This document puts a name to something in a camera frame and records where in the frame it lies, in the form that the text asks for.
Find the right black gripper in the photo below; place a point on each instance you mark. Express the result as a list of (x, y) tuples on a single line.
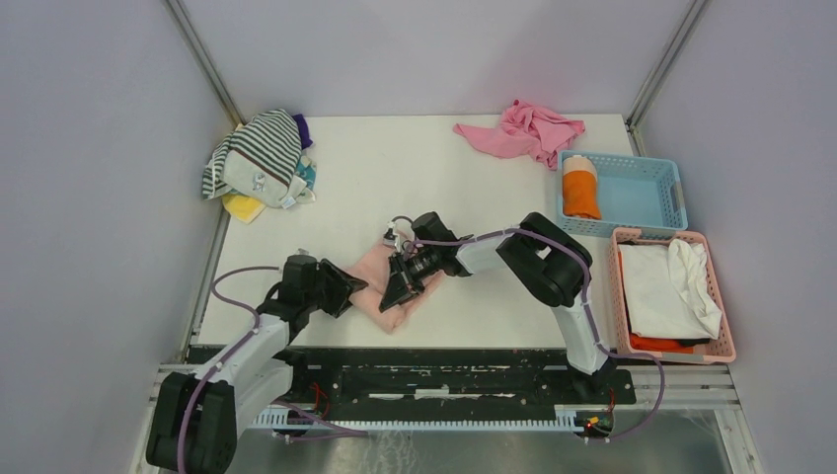
[(400, 287)]

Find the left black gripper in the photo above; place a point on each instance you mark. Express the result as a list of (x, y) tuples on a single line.
[(342, 285)]

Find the light pink towel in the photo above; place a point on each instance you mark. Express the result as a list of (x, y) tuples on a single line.
[(373, 268)]

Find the orange cartoon towel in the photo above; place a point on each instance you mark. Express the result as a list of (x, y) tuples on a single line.
[(580, 184)]

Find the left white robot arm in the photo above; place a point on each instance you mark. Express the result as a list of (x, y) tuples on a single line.
[(199, 416)]

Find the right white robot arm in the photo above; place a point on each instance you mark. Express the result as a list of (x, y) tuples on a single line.
[(552, 266)]

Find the yellow cloth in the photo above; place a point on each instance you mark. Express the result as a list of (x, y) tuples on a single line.
[(243, 208)]

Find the teal patterned cloth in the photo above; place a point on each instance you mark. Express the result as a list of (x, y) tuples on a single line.
[(301, 188)]

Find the striped cloth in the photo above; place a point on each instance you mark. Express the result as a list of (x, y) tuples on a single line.
[(258, 159)]

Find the purple cloth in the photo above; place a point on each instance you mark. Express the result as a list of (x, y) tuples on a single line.
[(303, 131)]

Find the pink crumpled towel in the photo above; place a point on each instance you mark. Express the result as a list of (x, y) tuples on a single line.
[(525, 129)]

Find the orange cloth in basket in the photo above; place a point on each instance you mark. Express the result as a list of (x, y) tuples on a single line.
[(645, 344)]

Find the blue plastic basket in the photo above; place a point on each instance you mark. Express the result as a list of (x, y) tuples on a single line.
[(631, 191)]

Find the white cloth in basket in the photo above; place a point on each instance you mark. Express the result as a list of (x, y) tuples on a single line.
[(667, 291)]

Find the pink plastic basket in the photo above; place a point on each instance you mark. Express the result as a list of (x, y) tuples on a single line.
[(720, 350)]

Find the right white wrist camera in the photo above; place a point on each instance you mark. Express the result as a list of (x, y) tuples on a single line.
[(392, 238)]

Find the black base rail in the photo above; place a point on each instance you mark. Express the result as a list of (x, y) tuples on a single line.
[(447, 385)]

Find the white slotted cable duct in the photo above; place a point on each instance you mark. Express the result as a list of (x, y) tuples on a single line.
[(280, 418)]

